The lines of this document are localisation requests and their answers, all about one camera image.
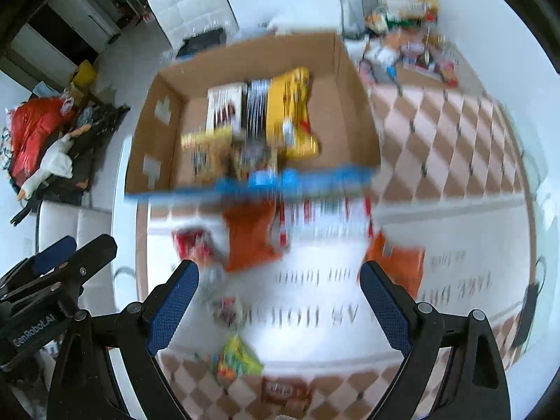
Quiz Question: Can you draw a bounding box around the orange snack bag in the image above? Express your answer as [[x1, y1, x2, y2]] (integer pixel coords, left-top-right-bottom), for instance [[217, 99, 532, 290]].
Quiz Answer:
[[364, 231, 425, 300], [223, 200, 282, 272]]

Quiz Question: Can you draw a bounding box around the yellow chips snack bag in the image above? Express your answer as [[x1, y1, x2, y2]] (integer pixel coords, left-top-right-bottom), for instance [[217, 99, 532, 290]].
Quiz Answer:
[[180, 127, 233, 184]]

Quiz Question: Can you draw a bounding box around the pile of snacks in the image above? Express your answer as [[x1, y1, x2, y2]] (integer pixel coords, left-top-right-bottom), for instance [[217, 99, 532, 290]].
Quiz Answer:
[[360, 0, 460, 88]]

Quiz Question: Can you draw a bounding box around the white goose plush toy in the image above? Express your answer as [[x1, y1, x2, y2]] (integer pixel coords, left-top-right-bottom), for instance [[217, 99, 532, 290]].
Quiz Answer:
[[17, 134, 74, 201]]

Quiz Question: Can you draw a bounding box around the colourful fruit candy bag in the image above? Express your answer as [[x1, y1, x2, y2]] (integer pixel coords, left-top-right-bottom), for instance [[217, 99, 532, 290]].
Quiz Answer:
[[210, 335, 263, 381]]

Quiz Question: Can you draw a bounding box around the red candy snack packet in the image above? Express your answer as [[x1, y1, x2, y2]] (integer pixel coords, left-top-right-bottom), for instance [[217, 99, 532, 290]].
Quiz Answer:
[[172, 227, 216, 268]]

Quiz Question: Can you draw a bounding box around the red plastic bag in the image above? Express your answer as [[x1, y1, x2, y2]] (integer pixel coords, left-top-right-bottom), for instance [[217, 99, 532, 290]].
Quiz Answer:
[[8, 97, 75, 187]]

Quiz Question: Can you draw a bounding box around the patterned tablecloth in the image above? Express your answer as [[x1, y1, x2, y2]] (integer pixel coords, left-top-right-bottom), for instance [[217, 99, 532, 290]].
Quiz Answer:
[[156, 101, 532, 419]]

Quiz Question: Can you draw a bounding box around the white chocolate wafer package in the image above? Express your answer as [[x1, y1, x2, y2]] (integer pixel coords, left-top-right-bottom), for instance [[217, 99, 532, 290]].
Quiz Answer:
[[206, 83, 248, 134]]

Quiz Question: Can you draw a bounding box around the cardboard box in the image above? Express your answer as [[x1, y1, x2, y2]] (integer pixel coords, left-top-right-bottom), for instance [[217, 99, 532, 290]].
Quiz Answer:
[[124, 32, 380, 201]]

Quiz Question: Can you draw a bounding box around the black striped snack package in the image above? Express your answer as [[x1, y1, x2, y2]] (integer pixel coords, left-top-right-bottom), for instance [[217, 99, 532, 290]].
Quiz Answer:
[[242, 79, 272, 147]]

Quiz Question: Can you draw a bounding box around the black bag on chair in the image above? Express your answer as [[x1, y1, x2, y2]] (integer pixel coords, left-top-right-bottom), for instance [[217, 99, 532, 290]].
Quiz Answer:
[[176, 28, 227, 58]]

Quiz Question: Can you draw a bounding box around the yellow snack package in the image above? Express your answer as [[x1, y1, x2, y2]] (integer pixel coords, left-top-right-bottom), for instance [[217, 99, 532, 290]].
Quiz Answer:
[[266, 67, 320, 160]]

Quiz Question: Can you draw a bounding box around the white tufted chair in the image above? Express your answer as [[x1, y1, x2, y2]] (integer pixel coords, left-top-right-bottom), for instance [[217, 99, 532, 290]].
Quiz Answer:
[[147, 0, 239, 49]]

